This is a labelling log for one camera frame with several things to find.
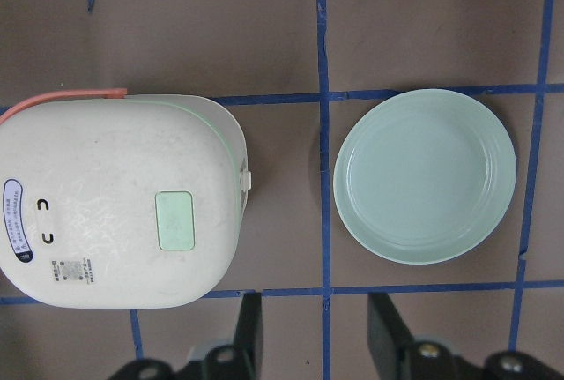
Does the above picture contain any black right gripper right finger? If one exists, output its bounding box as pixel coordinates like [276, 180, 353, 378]
[367, 293, 414, 379]

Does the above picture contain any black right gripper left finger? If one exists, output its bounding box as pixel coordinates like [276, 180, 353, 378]
[233, 293, 263, 379]

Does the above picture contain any white rice cooker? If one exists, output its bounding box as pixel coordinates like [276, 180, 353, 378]
[1, 89, 251, 309]

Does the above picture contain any green plate near cooker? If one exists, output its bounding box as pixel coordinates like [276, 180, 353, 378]
[333, 89, 517, 265]

